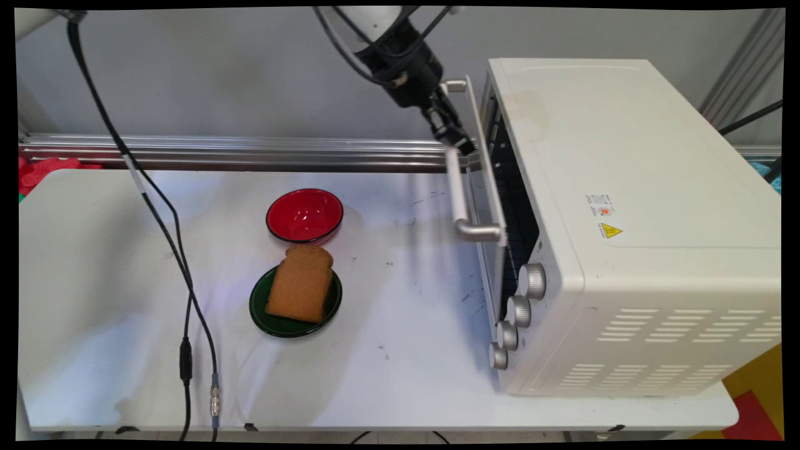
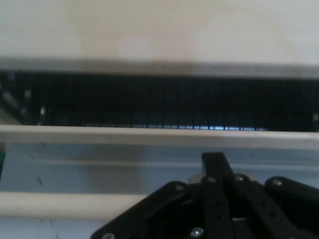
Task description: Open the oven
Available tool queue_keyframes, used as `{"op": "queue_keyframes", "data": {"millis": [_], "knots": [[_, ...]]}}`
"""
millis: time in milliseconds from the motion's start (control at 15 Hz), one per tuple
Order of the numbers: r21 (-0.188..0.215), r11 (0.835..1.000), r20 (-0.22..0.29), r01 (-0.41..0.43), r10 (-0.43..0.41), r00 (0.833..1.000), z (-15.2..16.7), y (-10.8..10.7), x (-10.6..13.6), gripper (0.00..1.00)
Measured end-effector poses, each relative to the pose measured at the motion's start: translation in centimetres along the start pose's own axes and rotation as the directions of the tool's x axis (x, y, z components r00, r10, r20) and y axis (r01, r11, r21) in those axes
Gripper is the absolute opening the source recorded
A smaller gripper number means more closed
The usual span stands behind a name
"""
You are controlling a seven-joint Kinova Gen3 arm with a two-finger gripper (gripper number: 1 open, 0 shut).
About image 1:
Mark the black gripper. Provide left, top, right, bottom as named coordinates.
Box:
left=356, top=19, right=476, bottom=158

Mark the oven door with silver handle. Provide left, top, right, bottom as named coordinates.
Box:
left=440, top=75, right=510, bottom=326

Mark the red bowl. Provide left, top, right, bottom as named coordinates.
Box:
left=265, top=188, right=345, bottom=246

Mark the white toaster oven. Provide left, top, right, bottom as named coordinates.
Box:
left=478, top=57, right=782, bottom=398

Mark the brown bread slice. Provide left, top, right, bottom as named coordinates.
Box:
left=264, top=243, right=335, bottom=324

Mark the dark green plate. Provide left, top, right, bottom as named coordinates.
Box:
left=249, top=264, right=343, bottom=339

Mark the teal cloth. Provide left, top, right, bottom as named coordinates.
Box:
left=747, top=159, right=783, bottom=196

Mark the yellow and red foam mat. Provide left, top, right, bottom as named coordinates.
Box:
left=689, top=344, right=784, bottom=441

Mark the red cloth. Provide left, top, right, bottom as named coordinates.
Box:
left=19, top=156, right=104, bottom=198

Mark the aluminium frame rail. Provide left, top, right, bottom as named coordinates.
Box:
left=19, top=132, right=782, bottom=174

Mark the thin black cable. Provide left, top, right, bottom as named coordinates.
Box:
left=717, top=99, right=783, bottom=136

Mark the aluminium frame post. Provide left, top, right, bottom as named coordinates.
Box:
left=698, top=9, right=786, bottom=127

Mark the black cable with silver connector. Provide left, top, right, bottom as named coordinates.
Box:
left=66, top=19, right=221, bottom=442

